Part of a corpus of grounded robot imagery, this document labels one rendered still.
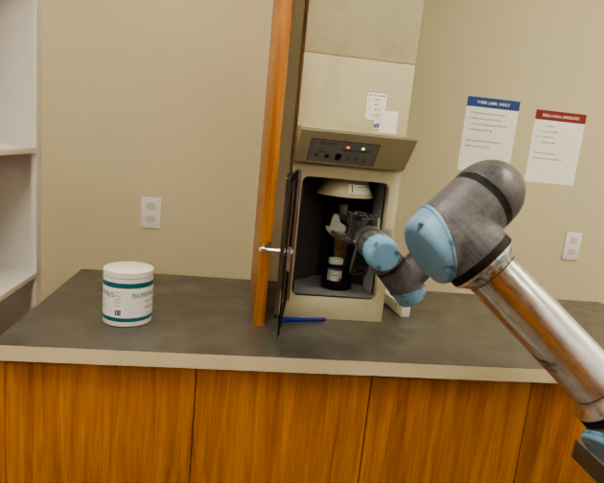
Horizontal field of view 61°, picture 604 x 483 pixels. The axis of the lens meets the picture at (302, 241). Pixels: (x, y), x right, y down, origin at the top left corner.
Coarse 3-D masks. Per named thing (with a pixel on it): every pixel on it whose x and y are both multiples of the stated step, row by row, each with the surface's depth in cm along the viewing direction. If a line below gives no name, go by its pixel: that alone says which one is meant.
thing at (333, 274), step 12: (348, 228) 160; (336, 240) 160; (324, 252) 165; (336, 252) 161; (348, 252) 162; (324, 264) 164; (336, 264) 162; (348, 264) 163; (324, 276) 164; (336, 276) 162; (348, 276) 164
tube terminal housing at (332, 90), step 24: (312, 72) 143; (336, 72) 144; (360, 72) 145; (384, 72) 146; (408, 72) 146; (312, 96) 145; (336, 96) 145; (360, 96) 146; (408, 96) 148; (312, 120) 146; (336, 120) 147; (360, 120) 147; (312, 168) 149; (336, 168) 149; (360, 168) 150; (384, 216) 157; (384, 288) 158; (288, 312) 156; (312, 312) 157; (336, 312) 158; (360, 312) 159
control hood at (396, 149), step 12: (300, 132) 136; (312, 132) 136; (324, 132) 136; (336, 132) 136; (348, 132) 137; (360, 132) 137; (372, 132) 137; (300, 144) 140; (384, 144) 140; (396, 144) 140; (408, 144) 140; (300, 156) 144; (384, 156) 144; (396, 156) 144; (408, 156) 144; (372, 168) 148; (384, 168) 148; (396, 168) 148
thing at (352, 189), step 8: (328, 184) 156; (336, 184) 154; (344, 184) 154; (352, 184) 154; (360, 184) 155; (368, 184) 159; (320, 192) 157; (328, 192) 155; (336, 192) 154; (344, 192) 153; (352, 192) 153; (360, 192) 154; (368, 192) 157
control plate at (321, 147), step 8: (312, 144) 140; (320, 144) 140; (328, 144) 140; (336, 144) 140; (344, 144) 140; (352, 144) 140; (360, 144) 140; (368, 144) 140; (312, 152) 142; (320, 152) 142; (328, 152) 142; (336, 152) 142; (344, 152) 142; (352, 152) 142; (360, 152) 142; (368, 152) 143; (376, 152) 143; (312, 160) 145; (320, 160) 145; (328, 160) 145; (336, 160) 145; (344, 160) 145; (352, 160) 145; (360, 160) 145; (368, 160) 145
